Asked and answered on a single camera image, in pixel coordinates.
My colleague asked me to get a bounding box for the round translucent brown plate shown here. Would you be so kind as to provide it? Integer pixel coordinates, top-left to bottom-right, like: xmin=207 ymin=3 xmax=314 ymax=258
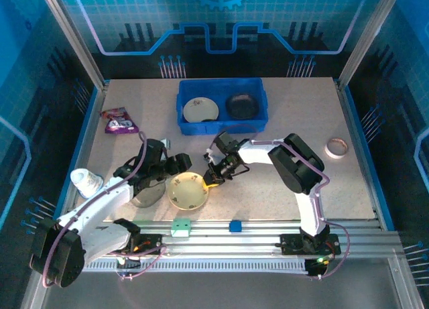
xmin=225 ymin=92 xmax=261 ymax=121

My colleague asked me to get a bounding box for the blue plastic bin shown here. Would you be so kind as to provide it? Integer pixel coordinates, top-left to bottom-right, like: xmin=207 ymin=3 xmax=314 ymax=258
xmin=176 ymin=77 xmax=269 ymax=135

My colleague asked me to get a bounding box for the yellow floral plate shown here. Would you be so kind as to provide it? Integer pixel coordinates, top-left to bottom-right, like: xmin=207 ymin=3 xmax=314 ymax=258
xmin=166 ymin=172 xmax=209 ymax=211

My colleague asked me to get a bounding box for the squarish translucent grey plate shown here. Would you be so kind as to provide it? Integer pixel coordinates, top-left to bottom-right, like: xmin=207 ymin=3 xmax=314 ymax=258
xmin=129 ymin=180 xmax=167 ymax=208

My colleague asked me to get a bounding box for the purple snack bag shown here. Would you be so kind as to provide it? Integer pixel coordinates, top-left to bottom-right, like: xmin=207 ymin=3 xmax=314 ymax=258
xmin=101 ymin=107 xmax=140 ymax=135

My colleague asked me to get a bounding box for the green block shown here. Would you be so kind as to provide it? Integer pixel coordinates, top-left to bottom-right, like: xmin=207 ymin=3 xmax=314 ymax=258
xmin=171 ymin=218 xmax=192 ymax=239

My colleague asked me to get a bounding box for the white blue ceramic cup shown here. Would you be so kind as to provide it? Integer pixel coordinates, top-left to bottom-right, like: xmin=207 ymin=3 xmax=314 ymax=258
xmin=70 ymin=168 xmax=104 ymax=199

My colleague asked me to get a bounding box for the black controller board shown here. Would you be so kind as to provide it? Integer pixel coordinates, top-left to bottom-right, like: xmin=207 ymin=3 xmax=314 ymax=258
xmin=116 ymin=251 xmax=141 ymax=269
xmin=305 ymin=256 xmax=332 ymax=277

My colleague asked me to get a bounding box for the tape roll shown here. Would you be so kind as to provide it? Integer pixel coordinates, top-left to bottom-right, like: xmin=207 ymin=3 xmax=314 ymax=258
xmin=326 ymin=137 xmax=349 ymax=160

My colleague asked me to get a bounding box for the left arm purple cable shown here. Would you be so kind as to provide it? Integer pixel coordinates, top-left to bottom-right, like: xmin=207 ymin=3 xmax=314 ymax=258
xmin=29 ymin=131 xmax=168 ymax=287

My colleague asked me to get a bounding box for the aluminium frame rail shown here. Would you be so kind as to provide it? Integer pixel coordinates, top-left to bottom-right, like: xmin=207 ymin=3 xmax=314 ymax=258
xmin=40 ymin=220 xmax=402 ymax=259

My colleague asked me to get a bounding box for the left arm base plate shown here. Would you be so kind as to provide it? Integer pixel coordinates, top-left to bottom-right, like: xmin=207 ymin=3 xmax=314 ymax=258
xmin=102 ymin=234 xmax=163 ymax=255

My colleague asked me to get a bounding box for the white slotted cable duct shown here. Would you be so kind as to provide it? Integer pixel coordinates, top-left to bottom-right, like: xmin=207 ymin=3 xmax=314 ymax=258
xmin=82 ymin=258 xmax=309 ymax=273

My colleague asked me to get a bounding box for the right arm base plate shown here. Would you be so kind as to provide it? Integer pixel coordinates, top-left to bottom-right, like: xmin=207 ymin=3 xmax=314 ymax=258
xmin=280 ymin=233 xmax=342 ymax=255

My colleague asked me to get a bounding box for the aluminium frame post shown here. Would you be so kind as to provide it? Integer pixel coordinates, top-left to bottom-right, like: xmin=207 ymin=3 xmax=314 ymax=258
xmin=337 ymin=0 xmax=405 ymax=88
xmin=38 ymin=0 xmax=109 ymax=90

